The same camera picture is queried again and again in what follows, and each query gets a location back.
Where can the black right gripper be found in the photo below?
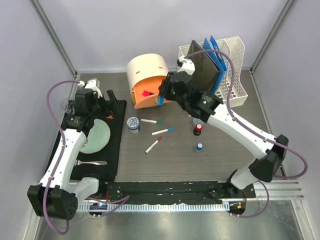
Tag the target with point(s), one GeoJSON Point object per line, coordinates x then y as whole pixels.
{"type": "Point", "coordinates": [165, 89]}

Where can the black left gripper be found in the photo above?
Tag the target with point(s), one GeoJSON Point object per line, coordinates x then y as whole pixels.
{"type": "Point", "coordinates": [109, 108]}

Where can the blue black highlighter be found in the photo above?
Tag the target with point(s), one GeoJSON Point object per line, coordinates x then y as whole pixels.
{"type": "Point", "coordinates": [160, 100]}

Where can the pink black highlighter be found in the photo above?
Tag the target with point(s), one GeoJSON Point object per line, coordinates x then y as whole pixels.
{"type": "Point", "coordinates": [147, 93]}

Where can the cream round drawer cabinet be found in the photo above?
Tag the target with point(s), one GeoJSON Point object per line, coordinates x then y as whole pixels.
{"type": "Point", "coordinates": [145, 73]}

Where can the blue plastic folder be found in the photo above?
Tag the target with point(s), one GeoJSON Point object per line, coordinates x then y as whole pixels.
{"type": "Point", "coordinates": [217, 58]}

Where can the cream perforated file organizer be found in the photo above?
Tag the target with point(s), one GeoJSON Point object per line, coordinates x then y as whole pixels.
{"type": "Point", "coordinates": [235, 49]}

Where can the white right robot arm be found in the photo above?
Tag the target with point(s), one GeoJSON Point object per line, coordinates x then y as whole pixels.
{"type": "Point", "coordinates": [268, 155]}

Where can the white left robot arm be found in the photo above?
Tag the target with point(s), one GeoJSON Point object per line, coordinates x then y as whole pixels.
{"type": "Point", "coordinates": [53, 197]}

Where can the blue white round tin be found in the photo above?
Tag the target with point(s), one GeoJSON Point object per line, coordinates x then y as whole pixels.
{"type": "Point", "coordinates": [133, 124]}

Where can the white marker green cap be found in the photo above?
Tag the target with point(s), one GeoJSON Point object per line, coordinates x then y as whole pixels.
{"type": "Point", "coordinates": [151, 121]}

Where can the pale green plate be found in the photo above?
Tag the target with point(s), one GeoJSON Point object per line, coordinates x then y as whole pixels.
{"type": "Point", "coordinates": [98, 137]}

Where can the white marker blue cap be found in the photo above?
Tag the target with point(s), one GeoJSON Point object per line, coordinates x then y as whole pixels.
{"type": "Point", "coordinates": [162, 131]}

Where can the clear jar with lid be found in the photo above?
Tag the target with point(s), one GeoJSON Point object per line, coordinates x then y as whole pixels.
{"type": "Point", "coordinates": [196, 121]}

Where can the clear glass cup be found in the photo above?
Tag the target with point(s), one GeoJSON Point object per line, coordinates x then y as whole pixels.
{"type": "Point", "coordinates": [68, 105]}

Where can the red black stamp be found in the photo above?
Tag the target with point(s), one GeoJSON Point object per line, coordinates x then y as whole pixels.
{"type": "Point", "coordinates": [197, 129]}

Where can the white marker red cap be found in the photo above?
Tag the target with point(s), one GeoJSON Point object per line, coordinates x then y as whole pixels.
{"type": "Point", "coordinates": [153, 145]}

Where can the black cloth mat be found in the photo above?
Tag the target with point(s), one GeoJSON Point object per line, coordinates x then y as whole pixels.
{"type": "Point", "coordinates": [110, 153]}

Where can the small blue cap bottle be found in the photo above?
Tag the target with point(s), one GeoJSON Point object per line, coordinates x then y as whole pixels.
{"type": "Point", "coordinates": [199, 147]}

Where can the metal spoon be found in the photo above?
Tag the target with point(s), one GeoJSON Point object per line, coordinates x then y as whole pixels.
{"type": "Point", "coordinates": [96, 163]}

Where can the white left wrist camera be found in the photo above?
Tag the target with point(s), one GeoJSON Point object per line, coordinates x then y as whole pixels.
{"type": "Point", "coordinates": [93, 84]}

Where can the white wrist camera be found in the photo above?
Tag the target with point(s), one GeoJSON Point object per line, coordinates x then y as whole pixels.
{"type": "Point", "coordinates": [93, 84]}
{"type": "Point", "coordinates": [185, 65]}

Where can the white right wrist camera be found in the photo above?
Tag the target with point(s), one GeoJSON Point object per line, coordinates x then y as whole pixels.
{"type": "Point", "coordinates": [185, 65]}

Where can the black mounting rail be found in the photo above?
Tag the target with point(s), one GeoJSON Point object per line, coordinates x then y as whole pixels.
{"type": "Point", "coordinates": [172, 192]}

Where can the white slotted cable duct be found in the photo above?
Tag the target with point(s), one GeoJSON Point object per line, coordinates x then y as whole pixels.
{"type": "Point", "coordinates": [89, 207]}

